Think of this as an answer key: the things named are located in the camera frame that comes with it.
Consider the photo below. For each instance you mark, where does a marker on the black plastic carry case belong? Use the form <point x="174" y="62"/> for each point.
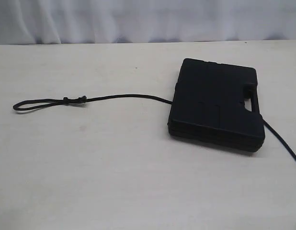
<point x="218" y="104"/>

